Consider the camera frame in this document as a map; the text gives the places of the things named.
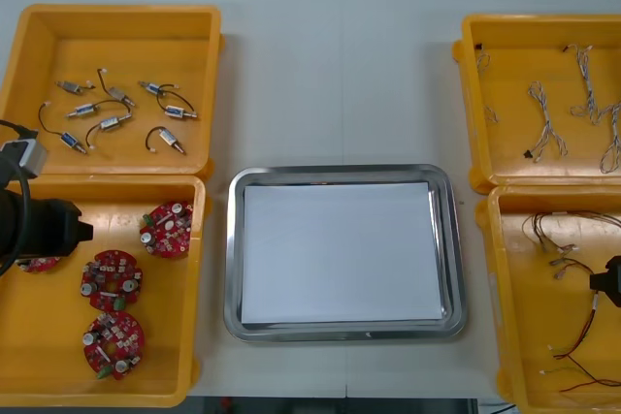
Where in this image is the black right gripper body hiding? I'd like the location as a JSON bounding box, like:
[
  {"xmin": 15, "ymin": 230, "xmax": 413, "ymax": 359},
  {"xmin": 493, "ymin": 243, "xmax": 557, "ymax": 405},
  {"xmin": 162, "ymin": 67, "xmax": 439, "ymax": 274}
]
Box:
[{"xmin": 605, "ymin": 255, "xmax": 621, "ymax": 307}]

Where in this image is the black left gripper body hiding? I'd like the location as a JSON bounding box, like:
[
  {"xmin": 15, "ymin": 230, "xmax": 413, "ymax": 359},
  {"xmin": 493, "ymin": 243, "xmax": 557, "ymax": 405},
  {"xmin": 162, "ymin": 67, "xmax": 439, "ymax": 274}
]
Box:
[{"xmin": 26, "ymin": 197, "xmax": 83, "ymax": 260}]

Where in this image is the round red circuit board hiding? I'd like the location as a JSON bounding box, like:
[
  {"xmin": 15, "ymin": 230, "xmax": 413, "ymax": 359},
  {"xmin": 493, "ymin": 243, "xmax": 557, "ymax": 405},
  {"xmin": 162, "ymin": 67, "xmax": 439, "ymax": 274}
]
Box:
[
  {"xmin": 81, "ymin": 311, "xmax": 146, "ymax": 381},
  {"xmin": 17, "ymin": 256, "xmax": 62, "ymax": 273},
  {"xmin": 139, "ymin": 199, "xmax": 193, "ymax": 259},
  {"xmin": 80, "ymin": 248, "xmax": 145, "ymax": 312}
]

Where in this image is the red green-yellow wire harness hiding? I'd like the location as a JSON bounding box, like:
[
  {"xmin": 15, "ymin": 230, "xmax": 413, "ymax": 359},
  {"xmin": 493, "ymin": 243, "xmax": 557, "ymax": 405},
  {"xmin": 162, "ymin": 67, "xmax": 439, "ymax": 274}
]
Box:
[{"xmin": 546, "ymin": 256, "xmax": 605, "ymax": 355}]

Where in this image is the blue-white twisted wire harness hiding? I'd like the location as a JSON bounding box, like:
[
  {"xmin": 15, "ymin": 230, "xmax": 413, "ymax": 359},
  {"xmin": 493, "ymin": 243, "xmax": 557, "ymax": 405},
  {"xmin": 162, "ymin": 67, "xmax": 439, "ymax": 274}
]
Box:
[
  {"xmin": 599, "ymin": 102, "xmax": 621, "ymax": 175},
  {"xmin": 561, "ymin": 44, "xmax": 607, "ymax": 128},
  {"xmin": 474, "ymin": 43, "xmax": 501, "ymax": 125},
  {"xmin": 522, "ymin": 80, "xmax": 570, "ymax": 162}
]

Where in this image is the yellow-orange plastic bin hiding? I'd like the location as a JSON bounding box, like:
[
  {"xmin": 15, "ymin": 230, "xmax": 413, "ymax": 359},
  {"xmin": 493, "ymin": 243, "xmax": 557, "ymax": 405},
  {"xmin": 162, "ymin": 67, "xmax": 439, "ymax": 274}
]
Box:
[
  {"xmin": 474, "ymin": 184, "xmax": 621, "ymax": 414},
  {"xmin": 451, "ymin": 14, "xmax": 621, "ymax": 194},
  {"xmin": 0, "ymin": 3, "xmax": 227, "ymax": 177},
  {"xmin": 0, "ymin": 174, "xmax": 213, "ymax": 409}
]

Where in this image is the pile of metal solenoids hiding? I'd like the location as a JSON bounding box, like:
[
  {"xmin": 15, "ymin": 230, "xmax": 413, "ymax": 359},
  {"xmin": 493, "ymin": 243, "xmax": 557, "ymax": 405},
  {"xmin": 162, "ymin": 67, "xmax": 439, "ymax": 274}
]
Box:
[{"xmin": 54, "ymin": 67, "xmax": 200, "ymax": 156}]

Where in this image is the steel tray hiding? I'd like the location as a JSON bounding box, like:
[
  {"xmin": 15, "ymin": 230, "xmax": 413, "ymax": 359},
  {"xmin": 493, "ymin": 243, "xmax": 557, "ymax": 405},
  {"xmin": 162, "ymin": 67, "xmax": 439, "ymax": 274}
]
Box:
[{"xmin": 223, "ymin": 164, "xmax": 470, "ymax": 343}]

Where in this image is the white sheet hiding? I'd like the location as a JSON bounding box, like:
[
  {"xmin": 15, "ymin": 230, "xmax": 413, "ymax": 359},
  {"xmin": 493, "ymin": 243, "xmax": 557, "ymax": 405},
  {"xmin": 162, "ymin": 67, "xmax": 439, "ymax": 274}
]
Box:
[{"xmin": 241, "ymin": 180, "xmax": 450, "ymax": 326}]

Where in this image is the thin brown wire harness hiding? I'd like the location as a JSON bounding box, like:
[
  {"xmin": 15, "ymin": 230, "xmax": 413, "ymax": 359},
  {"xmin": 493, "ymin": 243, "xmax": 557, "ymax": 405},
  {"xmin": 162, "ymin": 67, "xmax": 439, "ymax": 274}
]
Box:
[{"xmin": 520, "ymin": 211, "xmax": 621, "ymax": 255}]

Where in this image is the red black green wire harness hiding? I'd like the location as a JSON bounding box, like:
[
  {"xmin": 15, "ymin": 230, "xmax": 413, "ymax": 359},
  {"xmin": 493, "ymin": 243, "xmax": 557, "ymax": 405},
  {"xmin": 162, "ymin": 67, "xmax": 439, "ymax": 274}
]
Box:
[{"xmin": 539, "ymin": 353, "xmax": 621, "ymax": 395}]

